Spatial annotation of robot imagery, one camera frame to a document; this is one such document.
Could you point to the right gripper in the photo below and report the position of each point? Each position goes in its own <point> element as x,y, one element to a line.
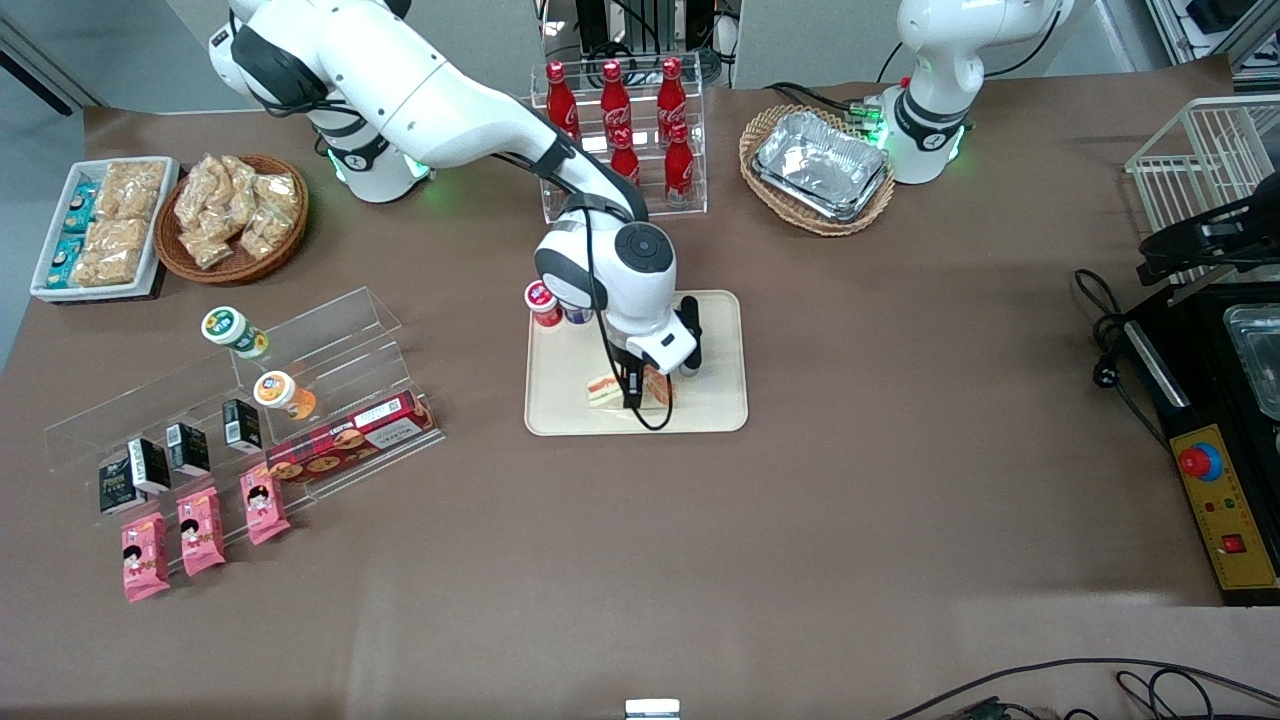
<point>622,368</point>

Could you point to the triangle sandwich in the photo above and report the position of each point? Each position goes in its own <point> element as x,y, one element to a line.
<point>605,392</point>

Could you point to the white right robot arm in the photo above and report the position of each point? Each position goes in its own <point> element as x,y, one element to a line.
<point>430,100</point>

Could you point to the beige plastic tray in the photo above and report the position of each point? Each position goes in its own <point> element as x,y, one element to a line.
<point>715,400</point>

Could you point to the aluminium foil tray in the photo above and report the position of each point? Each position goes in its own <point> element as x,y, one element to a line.
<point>850,212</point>
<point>820,155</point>

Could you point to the metal machine tray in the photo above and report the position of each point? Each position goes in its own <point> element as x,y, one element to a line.
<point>1258,355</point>

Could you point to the blue cap small bottle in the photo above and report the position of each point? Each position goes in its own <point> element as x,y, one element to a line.
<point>576,316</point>

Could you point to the red cap small bottle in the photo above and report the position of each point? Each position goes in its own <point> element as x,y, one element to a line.
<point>542,300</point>

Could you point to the red cola bottle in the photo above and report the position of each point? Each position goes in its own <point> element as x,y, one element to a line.
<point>626,158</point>
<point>614,98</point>
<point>679,170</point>
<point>561,98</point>
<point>671,95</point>

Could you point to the light wicker basket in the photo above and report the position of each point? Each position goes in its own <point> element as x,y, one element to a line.
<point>765,195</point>

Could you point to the clear acrylic bottle rack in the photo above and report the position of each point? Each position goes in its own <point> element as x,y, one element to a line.
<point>698,150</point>

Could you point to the red cookie box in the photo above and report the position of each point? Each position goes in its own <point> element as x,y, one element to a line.
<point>350,438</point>

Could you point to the clear acrylic tiered stand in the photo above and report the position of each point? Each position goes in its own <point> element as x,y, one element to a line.
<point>340,330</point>

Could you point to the orange cap small bottle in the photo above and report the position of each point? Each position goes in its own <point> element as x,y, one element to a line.
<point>278,390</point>

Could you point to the pink snack packet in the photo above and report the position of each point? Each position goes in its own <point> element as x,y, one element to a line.
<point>201,532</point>
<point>145,558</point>
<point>264,505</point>

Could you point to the small black carton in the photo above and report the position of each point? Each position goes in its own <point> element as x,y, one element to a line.
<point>115,488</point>
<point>152,465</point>
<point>188,450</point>
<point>241,424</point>

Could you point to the clear bag of crackers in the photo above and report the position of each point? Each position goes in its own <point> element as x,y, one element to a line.
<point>208,248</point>
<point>278,192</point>
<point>265,230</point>
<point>238,185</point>
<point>198,195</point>

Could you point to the green cap small bottle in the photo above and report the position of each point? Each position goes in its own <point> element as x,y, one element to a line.
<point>228,328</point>

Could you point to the brown wicker basket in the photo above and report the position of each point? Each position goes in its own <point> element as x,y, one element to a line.
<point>240,270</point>

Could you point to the white rectangular dish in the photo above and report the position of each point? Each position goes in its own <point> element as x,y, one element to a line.
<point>160,235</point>

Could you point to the wrapped rice cracker pack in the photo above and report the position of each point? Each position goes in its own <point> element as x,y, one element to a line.
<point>120,236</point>
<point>135,190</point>
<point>105,268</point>

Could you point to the black sealing machine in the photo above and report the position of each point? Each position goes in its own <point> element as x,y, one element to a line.
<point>1195,340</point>

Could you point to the red emergency stop button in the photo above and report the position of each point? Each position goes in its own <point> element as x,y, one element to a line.
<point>1198,460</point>

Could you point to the teal snack packet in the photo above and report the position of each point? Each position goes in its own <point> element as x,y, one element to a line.
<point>82,205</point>
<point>65,262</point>

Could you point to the yellow control panel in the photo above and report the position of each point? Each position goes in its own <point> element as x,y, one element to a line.
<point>1235,500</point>

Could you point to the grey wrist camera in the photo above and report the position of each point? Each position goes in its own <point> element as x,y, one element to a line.
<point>690,315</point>

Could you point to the red rocker switch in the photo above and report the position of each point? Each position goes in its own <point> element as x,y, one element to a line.
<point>1234,544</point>

